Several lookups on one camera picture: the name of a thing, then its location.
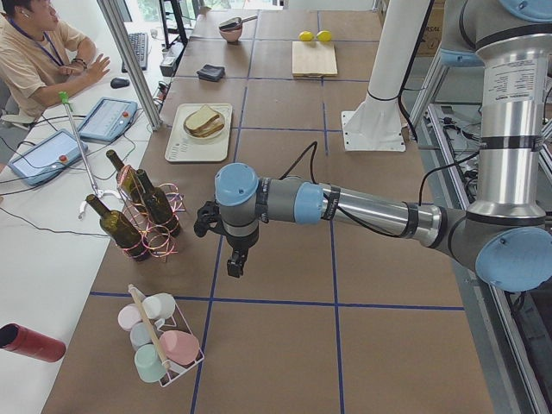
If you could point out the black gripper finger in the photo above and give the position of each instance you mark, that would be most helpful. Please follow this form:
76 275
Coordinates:
242 262
233 268

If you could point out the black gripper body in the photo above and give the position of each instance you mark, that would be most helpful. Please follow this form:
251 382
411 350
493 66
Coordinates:
240 244

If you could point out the bread slice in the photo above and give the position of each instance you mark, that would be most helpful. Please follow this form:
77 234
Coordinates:
201 117

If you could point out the cream bear tray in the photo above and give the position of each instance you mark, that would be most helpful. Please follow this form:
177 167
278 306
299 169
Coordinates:
182 147

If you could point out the white cup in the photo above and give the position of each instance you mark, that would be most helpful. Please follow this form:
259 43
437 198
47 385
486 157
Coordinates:
159 306

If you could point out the pink cup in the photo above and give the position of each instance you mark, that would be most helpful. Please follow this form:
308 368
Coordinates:
180 347

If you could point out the grey blue cup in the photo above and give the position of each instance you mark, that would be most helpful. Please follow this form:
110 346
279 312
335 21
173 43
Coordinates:
139 336

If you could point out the lilac cup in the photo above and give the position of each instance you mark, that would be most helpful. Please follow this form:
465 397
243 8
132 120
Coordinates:
128 317

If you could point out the dark green wine bottle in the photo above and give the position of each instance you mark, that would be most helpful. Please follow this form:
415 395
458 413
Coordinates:
123 232

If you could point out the mint green cup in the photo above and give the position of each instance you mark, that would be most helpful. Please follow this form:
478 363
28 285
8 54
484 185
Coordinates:
148 364

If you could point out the grey folded cloth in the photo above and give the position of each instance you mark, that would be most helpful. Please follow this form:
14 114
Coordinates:
211 73

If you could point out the blue teach pendant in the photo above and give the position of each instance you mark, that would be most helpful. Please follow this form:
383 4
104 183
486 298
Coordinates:
107 120
46 160

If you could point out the wooden cutting board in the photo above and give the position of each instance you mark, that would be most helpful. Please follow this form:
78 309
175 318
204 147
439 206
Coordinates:
313 59

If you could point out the black computer mouse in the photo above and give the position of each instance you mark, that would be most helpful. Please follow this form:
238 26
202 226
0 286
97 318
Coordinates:
118 83

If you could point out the pink bowl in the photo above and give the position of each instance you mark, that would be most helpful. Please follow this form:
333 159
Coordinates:
232 35

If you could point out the yellow lemon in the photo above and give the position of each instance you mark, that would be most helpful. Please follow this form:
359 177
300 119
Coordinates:
306 36
324 36

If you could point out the metal scoop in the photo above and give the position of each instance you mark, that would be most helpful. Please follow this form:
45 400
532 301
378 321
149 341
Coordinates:
235 23

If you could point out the black keyboard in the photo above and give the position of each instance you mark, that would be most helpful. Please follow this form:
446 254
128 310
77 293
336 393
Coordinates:
140 48

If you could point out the red thermos bottle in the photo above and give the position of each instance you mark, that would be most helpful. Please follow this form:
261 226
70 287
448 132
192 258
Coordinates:
24 341

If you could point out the metal grabber stick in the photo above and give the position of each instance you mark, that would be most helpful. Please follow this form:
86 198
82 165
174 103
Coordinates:
64 99

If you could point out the person in beige shirt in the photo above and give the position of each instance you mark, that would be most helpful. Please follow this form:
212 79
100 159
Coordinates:
42 56

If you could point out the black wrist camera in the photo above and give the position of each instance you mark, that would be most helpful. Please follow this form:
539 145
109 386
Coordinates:
208 219

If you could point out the copper wire bottle rack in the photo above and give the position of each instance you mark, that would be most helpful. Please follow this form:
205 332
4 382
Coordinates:
156 238

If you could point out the white wire cup rack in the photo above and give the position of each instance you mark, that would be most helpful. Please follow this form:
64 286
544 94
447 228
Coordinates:
156 328

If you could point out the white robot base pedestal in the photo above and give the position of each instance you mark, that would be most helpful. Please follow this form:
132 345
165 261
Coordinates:
376 123

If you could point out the aluminium frame post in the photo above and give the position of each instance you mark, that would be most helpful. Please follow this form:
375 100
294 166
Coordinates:
115 23

